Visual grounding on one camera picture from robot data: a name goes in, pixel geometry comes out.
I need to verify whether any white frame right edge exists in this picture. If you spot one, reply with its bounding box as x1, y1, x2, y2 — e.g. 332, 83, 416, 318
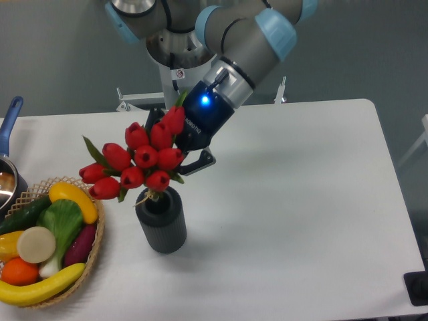
397, 115, 427, 171

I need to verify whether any purple sweet potato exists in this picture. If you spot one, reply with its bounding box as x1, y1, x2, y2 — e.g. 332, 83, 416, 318
64, 225, 96, 267

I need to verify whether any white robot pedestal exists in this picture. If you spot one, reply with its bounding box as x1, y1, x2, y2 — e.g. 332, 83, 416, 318
115, 60, 288, 113

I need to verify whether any woven wicker basket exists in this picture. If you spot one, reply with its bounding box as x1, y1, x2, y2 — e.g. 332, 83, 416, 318
6, 177, 105, 309

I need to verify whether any beige round disc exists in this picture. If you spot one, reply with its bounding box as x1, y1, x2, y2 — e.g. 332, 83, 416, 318
17, 226, 56, 263

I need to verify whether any yellow banana front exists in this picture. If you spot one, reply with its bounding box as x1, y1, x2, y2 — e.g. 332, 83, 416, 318
1, 263, 86, 307

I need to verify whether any orange fruit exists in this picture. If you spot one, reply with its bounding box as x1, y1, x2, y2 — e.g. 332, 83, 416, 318
1, 257, 39, 286

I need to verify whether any dark grey ribbed vase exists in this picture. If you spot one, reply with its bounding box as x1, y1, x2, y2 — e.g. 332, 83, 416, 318
135, 187, 187, 254

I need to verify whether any blue handled saucepan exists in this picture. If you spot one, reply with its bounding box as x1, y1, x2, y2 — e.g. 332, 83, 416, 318
1, 96, 27, 221

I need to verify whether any red tulip bouquet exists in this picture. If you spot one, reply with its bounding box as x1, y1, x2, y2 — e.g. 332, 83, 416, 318
79, 92, 187, 202

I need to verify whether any black device table corner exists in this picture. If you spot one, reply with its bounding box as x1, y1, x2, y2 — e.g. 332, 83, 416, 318
403, 271, 427, 306

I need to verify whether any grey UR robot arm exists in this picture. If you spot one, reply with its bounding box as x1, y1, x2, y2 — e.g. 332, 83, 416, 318
105, 1, 318, 175

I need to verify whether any green cucumber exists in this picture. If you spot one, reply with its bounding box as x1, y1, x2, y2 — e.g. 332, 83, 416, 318
1, 195, 51, 235

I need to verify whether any green bok choy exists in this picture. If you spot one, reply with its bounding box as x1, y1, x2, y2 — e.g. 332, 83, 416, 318
37, 199, 83, 279

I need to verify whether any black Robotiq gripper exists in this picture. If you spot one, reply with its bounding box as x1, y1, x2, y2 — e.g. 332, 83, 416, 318
144, 81, 234, 176

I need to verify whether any yellow bell pepper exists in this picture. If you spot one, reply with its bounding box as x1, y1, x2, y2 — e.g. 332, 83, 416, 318
0, 231, 23, 262

